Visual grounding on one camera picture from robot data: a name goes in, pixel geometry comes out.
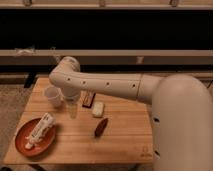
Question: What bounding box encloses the translucent white pusher tool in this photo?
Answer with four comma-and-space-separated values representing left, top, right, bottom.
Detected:
65, 94, 80, 119

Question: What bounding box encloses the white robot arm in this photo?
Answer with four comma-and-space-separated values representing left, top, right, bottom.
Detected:
49, 57, 213, 171

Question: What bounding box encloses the translucent white plastic cup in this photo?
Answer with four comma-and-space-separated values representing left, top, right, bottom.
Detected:
43, 86, 62, 108

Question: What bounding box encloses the white soap bar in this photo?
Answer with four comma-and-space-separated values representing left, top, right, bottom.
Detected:
92, 102, 105, 118

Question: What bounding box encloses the white toothpaste tube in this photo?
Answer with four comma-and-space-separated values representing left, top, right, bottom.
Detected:
25, 113, 55, 150

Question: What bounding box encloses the brown oval wooden piece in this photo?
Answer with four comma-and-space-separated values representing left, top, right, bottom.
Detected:
94, 118, 108, 137

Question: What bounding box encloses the red-brown round plate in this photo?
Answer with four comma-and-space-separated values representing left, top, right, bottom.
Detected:
15, 118, 56, 157

